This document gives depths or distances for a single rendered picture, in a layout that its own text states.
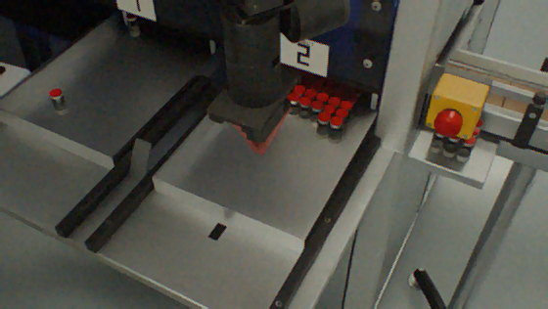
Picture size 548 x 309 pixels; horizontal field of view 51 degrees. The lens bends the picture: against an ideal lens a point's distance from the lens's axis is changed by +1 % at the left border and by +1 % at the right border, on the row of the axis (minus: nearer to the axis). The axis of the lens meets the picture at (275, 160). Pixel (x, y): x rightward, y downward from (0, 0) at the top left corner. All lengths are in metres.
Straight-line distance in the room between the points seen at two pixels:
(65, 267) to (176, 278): 1.18
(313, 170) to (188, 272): 0.27
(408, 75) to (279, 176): 0.26
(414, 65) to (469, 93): 0.09
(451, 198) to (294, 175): 1.25
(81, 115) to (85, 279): 0.94
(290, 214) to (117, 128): 0.35
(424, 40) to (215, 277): 0.44
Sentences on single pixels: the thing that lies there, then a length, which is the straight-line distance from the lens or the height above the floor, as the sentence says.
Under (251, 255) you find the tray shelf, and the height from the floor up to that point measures 0.88.
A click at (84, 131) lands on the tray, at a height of 0.88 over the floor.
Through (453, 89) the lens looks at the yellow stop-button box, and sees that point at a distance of 0.89.
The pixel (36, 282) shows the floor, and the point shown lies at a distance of 1.99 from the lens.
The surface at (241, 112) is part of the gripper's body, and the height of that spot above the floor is 1.18.
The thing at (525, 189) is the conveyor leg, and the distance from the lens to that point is 1.18.
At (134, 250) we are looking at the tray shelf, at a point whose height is 0.88.
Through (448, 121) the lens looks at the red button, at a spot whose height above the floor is 1.01.
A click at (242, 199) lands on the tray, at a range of 0.90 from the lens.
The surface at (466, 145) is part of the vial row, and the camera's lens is 0.97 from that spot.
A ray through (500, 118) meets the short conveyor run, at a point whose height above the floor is 0.93.
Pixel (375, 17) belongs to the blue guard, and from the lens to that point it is 0.85.
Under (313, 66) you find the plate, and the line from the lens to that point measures 0.94.
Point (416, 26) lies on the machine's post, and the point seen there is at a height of 1.12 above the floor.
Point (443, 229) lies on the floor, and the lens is 2.03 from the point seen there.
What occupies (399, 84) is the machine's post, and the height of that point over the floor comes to 1.02.
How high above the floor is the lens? 1.58
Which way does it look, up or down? 47 degrees down
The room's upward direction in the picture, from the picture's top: straight up
